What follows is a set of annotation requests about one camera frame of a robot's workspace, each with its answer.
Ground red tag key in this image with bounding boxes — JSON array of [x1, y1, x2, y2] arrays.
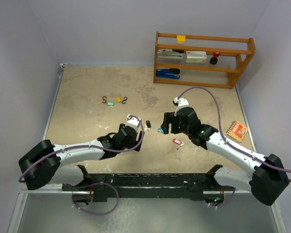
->
[[173, 138, 184, 150]]

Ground green tag key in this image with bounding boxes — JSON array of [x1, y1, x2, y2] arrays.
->
[[106, 102, 115, 106]]

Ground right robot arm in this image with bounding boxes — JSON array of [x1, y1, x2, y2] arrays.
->
[[161, 107, 290, 206]]

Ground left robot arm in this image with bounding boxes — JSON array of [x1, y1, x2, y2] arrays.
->
[[18, 124, 145, 190]]

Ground black tag key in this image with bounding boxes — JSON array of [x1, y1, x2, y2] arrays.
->
[[145, 120, 151, 132]]

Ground red carabiner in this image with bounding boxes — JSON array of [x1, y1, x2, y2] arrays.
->
[[102, 96, 107, 104]]

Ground blue stapler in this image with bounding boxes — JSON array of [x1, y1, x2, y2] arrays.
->
[[155, 68, 180, 80]]

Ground orange spiral notebook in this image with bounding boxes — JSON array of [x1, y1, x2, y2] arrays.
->
[[226, 121, 248, 142]]

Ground wooden shelf rack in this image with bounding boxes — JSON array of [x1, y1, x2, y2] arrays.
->
[[153, 32, 256, 89]]

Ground white cardboard box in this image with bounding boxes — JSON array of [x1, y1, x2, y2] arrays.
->
[[186, 51, 207, 63]]

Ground grey stapler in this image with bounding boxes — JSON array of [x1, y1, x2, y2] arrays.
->
[[157, 49, 184, 60]]

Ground yellow block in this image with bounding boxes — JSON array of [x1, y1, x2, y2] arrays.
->
[[176, 35, 186, 45]]

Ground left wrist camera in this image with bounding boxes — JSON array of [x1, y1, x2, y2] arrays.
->
[[125, 115, 141, 132]]

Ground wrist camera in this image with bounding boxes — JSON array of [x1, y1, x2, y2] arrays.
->
[[173, 97, 189, 115], [125, 115, 141, 132]]

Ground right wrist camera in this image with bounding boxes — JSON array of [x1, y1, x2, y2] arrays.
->
[[173, 97, 189, 115]]

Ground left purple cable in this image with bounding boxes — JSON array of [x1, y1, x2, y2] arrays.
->
[[18, 115, 146, 216]]

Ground purple cable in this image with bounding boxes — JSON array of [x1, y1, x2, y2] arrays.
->
[[176, 86, 291, 209], [18, 115, 146, 216]]

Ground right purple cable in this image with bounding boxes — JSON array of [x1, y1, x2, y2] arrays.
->
[[176, 86, 291, 209]]

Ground black base frame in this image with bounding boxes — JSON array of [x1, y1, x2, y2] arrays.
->
[[62, 173, 233, 205]]

